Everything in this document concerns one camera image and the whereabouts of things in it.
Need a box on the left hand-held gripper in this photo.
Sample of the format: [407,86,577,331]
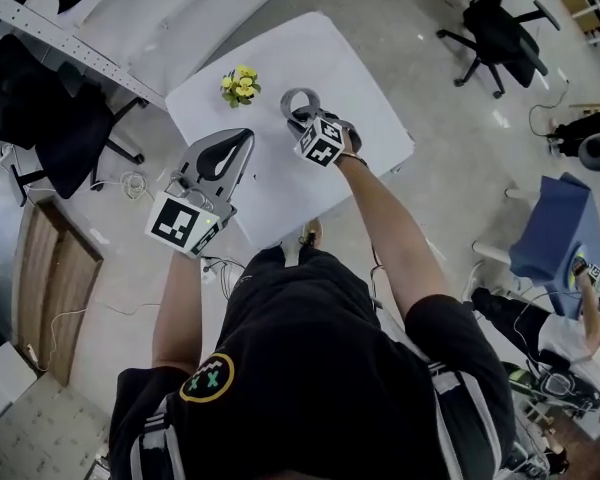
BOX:
[144,127,256,258]

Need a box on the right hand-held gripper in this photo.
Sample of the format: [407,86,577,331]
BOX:
[285,103,364,168]

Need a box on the grey tape roll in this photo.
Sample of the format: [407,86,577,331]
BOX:
[279,87,323,124]

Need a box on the person's right forearm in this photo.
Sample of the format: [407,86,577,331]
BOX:
[334,155,451,319]

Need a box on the person's left forearm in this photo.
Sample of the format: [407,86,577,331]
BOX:
[152,252,204,373]

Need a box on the table with white cloth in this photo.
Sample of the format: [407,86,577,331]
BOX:
[164,11,416,247]

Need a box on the yellow flower plant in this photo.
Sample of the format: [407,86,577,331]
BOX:
[220,64,262,109]

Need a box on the person's right shoe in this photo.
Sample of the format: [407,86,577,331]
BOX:
[299,217,324,247]

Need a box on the long white desk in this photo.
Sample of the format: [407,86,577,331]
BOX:
[74,0,311,99]

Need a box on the black office chair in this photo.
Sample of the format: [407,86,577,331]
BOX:
[0,32,146,202]
[435,0,562,100]

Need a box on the white perforated metal rack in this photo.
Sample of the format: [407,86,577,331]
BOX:
[0,0,169,112]

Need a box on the wooden board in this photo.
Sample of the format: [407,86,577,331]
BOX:
[12,200,105,387]

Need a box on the person's black clothing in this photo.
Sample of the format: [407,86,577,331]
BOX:
[108,245,516,480]

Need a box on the table with blue cloth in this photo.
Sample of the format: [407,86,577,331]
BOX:
[472,171,600,319]

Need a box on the cardboard box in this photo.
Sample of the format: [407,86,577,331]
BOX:
[559,0,599,34]

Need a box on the white box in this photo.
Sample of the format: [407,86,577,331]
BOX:
[0,340,39,437]

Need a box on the yellow and white plate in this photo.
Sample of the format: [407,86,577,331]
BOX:
[567,244,591,289]

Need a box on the coiled white cable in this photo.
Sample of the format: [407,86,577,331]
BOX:
[119,170,154,202]

